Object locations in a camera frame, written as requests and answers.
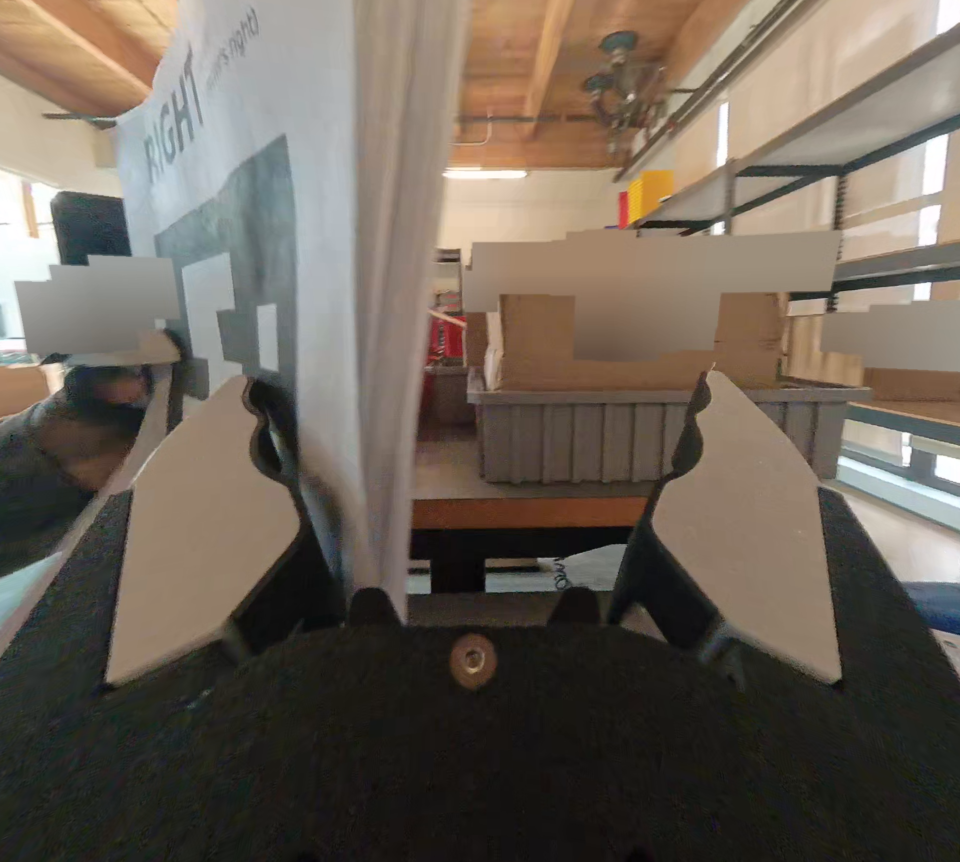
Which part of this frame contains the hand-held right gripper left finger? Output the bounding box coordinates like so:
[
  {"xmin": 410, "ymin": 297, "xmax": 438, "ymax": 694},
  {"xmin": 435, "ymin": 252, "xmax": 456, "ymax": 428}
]
[{"xmin": 103, "ymin": 375, "xmax": 312, "ymax": 687}]

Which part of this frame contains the ceiling pipe valve assembly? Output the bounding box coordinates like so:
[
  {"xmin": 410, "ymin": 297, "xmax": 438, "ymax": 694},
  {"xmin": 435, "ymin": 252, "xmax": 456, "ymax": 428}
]
[{"xmin": 583, "ymin": 28, "xmax": 670, "ymax": 154}]

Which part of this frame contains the blue top wooden desk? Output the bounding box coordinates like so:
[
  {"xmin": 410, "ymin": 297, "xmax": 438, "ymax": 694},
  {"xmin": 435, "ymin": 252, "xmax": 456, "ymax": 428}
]
[{"xmin": 896, "ymin": 579, "xmax": 960, "ymax": 638}]

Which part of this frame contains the stack of white paper sheets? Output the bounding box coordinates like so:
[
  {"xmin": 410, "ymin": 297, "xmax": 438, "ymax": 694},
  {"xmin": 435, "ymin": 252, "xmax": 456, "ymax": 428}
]
[{"xmin": 112, "ymin": 0, "xmax": 477, "ymax": 627}]

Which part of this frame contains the yellow storage bin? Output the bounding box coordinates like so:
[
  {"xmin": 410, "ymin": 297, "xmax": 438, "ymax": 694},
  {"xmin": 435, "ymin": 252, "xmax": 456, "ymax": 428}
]
[{"xmin": 626, "ymin": 167, "xmax": 678, "ymax": 227}]

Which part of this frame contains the wooden table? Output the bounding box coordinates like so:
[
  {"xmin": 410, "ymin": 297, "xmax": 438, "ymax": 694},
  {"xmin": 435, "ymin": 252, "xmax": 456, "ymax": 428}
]
[{"xmin": 408, "ymin": 420, "xmax": 676, "ymax": 595}]

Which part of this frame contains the black monitor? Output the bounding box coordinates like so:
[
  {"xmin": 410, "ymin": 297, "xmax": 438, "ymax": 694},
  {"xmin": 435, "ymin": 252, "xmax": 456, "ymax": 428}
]
[{"xmin": 49, "ymin": 189, "xmax": 134, "ymax": 268}]

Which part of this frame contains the person's left hand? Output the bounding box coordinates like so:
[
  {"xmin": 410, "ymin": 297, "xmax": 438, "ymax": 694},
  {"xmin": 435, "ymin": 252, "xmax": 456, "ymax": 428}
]
[{"xmin": 33, "ymin": 406, "xmax": 150, "ymax": 497}]

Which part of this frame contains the grey ribbed plastic bin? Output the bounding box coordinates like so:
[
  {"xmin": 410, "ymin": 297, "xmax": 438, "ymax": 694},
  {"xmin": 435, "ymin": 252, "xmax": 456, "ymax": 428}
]
[{"xmin": 466, "ymin": 366, "xmax": 875, "ymax": 486}]

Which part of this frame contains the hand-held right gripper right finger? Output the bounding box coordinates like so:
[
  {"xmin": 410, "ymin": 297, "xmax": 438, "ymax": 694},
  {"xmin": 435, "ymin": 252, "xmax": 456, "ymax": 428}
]
[{"xmin": 648, "ymin": 367, "xmax": 845, "ymax": 687}]

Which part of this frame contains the person's left forearm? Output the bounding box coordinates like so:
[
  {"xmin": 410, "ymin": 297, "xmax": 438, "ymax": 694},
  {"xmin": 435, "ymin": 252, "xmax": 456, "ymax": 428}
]
[{"xmin": 0, "ymin": 396, "xmax": 106, "ymax": 580}]

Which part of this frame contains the cardboard box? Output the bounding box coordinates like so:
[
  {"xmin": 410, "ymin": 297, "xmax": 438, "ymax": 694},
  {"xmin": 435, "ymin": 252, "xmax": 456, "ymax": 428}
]
[
  {"xmin": 861, "ymin": 366, "xmax": 960, "ymax": 403},
  {"xmin": 0, "ymin": 362, "xmax": 52, "ymax": 419},
  {"xmin": 496, "ymin": 292, "xmax": 715, "ymax": 391},
  {"xmin": 714, "ymin": 291, "xmax": 790, "ymax": 389}
]

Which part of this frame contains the red object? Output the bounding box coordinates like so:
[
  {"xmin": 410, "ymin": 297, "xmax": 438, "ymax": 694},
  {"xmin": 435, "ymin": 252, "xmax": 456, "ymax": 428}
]
[{"xmin": 426, "ymin": 309, "xmax": 468, "ymax": 370}]

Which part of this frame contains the black metal shelf rack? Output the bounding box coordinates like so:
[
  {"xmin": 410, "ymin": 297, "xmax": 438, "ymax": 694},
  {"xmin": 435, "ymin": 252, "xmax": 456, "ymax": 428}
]
[{"xmin": 636, "ymin": 26, "xmax": 960, "ymax": 323}]

